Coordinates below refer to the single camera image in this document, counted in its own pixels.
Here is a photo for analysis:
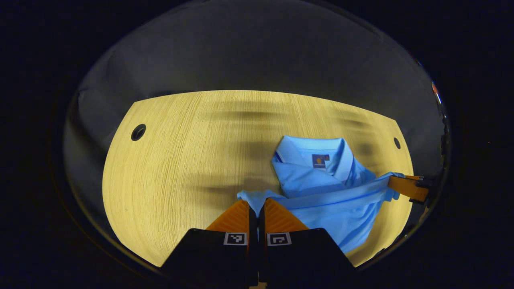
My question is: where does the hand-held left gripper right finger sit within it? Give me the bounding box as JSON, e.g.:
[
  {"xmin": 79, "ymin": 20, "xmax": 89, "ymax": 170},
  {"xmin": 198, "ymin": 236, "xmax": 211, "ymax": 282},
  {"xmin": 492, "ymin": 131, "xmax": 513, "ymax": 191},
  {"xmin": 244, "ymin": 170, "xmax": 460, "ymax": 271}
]
[{"xmin": 259, "ymin": 197, "xmax": 356, "ymax": 286}]

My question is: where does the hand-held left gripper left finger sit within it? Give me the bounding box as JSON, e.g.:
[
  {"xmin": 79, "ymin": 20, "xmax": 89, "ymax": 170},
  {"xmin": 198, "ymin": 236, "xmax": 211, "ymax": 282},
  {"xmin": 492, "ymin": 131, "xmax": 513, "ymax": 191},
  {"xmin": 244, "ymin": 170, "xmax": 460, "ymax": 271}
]
[{"xmin": 161, "ymin": 199, "xmax": 257, "ymax": 286}]

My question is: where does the light blue T-shirt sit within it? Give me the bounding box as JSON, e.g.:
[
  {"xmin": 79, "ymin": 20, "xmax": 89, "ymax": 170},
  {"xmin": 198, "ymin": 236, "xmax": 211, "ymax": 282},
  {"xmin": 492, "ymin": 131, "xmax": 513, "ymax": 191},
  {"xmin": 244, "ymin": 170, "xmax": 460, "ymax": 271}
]
[{"xmin": 237, "ymin": 135, "xmax": 405, "ymax": 254}]

